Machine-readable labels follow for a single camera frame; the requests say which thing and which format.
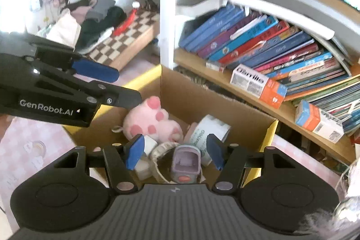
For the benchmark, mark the grey garment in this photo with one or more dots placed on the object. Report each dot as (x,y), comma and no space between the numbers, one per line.
(101,8)

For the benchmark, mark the orange white carton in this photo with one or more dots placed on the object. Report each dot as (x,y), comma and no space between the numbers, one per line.
(317,122)
(256,85)

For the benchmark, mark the yellow cardboard box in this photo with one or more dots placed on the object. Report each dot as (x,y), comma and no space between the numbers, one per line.
(202,99)

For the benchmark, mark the grey tape roll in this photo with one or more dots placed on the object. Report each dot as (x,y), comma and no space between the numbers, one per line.
(208,124)

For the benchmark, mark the pink plush toy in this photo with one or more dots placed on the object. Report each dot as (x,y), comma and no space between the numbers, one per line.
(146,122)

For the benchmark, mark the row of leaning colourful books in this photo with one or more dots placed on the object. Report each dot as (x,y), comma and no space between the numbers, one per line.
(267,40)

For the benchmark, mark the pink checked tablecloth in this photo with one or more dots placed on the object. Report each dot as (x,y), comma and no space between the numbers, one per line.
(22,138)

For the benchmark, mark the white flat board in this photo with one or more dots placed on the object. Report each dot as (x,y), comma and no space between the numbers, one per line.
(281,12)

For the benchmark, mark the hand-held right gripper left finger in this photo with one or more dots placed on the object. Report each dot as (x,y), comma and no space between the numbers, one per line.
(135,151)

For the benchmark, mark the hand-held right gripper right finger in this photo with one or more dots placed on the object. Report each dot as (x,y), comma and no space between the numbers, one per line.
(215,151)

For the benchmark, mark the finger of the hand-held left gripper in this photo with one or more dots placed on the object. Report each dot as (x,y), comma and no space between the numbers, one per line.
(95,70)
(123,99)

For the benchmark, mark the wooden chess board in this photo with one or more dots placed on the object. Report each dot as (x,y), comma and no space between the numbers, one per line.
(126,37)

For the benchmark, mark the tiny white red box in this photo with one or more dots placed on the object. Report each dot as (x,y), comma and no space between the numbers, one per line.
(215,66)

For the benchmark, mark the cream garment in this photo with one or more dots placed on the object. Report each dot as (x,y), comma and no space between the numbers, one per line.
(66,29)

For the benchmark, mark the white wooden bookshelf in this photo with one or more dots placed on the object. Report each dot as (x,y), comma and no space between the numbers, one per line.
(166,3)

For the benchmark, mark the small white box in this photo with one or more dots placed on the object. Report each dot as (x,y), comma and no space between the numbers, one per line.
(150,145)

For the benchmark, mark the white rectangular block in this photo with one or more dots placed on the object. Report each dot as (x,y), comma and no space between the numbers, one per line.
(143,169)

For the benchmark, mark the black garment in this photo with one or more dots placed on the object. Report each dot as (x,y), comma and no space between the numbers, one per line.
(95,26)

